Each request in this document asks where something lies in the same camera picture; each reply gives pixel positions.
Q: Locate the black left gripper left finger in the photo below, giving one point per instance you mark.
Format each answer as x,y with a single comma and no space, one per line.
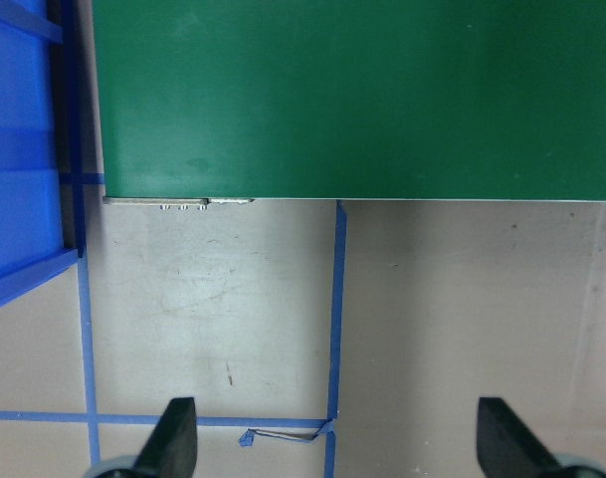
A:
171,450

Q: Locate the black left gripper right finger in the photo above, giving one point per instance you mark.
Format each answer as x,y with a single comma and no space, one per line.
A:
505,446

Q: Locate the blue bin left side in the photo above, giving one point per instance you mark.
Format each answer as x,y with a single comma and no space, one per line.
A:
32,249

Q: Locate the green conveyor belt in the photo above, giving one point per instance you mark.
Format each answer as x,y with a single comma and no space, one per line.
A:
488,100

